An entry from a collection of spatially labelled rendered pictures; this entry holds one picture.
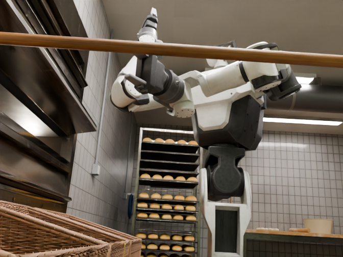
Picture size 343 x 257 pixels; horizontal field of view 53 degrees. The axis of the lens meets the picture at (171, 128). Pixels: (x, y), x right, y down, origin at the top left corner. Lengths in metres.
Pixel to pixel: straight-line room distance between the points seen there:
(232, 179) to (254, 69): 0.41
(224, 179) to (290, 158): 4.98
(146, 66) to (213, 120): 0.41
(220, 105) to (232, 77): 0.27
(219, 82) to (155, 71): 0.20
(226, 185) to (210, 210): 0.11
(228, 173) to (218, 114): 0.21
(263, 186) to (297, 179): 0.60
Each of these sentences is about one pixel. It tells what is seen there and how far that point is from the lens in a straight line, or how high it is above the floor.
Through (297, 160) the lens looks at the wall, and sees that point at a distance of 6.20.
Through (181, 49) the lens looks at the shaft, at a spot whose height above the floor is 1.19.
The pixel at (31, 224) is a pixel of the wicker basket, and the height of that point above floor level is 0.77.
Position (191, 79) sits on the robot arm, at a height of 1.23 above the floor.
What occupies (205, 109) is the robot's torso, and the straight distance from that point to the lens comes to 1.28.
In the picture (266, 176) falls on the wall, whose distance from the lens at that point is 5.98.
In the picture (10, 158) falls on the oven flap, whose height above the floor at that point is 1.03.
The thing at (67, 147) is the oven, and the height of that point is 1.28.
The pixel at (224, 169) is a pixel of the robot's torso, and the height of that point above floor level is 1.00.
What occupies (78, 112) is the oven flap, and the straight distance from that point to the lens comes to 1.97.
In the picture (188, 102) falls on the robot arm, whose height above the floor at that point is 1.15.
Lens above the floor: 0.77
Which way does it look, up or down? 17 degrees up
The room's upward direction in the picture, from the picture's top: 3 degrees clockwise
